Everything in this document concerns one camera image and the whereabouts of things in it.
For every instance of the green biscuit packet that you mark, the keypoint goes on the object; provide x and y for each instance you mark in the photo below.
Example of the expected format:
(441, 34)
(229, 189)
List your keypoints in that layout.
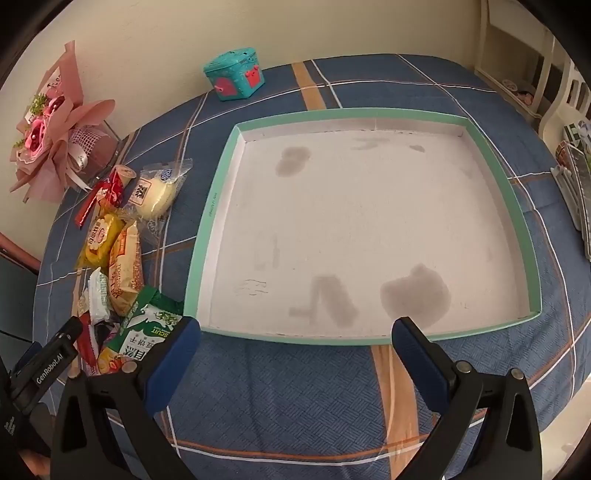
(147, 323)

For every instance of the small orange yellow packet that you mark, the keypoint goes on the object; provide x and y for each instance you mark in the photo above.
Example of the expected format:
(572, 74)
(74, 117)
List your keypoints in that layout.
(113, 362)

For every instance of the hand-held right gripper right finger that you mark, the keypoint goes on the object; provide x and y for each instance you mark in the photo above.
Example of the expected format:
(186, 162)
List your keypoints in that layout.
(415, 355)

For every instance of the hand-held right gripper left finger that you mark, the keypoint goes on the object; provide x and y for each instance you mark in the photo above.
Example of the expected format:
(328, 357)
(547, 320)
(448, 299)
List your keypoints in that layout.
(178, 350)

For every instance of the small red snack packet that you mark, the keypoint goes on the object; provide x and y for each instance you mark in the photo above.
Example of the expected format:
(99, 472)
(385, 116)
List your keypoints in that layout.
(111, 191)

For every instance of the yellow cake packet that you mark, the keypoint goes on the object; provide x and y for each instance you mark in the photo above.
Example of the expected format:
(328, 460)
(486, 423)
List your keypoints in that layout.
(99, 240)

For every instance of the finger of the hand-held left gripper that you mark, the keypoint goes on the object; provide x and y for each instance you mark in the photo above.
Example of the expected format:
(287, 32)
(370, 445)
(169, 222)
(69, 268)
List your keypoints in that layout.
(70, 333)

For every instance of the clear glass vase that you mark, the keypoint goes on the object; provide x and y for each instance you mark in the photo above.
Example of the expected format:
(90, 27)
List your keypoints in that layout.
(104, 152)

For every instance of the orange snack packet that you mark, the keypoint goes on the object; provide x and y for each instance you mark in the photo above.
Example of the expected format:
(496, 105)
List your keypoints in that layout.
(123, 267)

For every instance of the clear-wrapped cream bun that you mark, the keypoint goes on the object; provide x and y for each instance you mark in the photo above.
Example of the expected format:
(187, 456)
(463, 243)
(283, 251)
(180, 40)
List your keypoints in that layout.
(154, 196)

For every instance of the white wooden chair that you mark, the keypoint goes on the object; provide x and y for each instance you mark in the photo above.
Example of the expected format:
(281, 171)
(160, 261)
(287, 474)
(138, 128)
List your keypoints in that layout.
(561, 92)

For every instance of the white wooden shelf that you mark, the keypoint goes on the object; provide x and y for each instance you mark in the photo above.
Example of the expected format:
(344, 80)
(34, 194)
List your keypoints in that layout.
(508, 46)

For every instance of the pink and red snack packet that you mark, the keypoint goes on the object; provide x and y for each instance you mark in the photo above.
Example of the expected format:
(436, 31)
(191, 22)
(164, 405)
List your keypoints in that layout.
(87, 344)

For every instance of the blue plaid tablecloth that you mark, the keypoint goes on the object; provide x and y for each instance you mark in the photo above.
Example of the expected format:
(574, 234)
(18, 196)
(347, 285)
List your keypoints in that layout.
(277, 415)

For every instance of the long red stick packet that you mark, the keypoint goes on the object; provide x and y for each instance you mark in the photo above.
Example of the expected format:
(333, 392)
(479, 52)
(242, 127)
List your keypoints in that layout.
(87, 207)

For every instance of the teal toy house box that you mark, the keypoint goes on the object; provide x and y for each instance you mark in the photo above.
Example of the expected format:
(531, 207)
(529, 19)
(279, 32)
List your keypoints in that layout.
(233, 74)

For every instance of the pink flower bouquet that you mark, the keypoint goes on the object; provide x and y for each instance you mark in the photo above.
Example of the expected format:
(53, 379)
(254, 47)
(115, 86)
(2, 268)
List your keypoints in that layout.
(55, 120)

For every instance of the white green crinkled packet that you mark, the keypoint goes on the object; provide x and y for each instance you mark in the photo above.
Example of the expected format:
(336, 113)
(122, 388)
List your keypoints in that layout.
(99, 290)

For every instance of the teal-rimmed shallow cardboard box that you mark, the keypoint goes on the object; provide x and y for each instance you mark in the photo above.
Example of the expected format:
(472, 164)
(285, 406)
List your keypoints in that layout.
(360, 207)

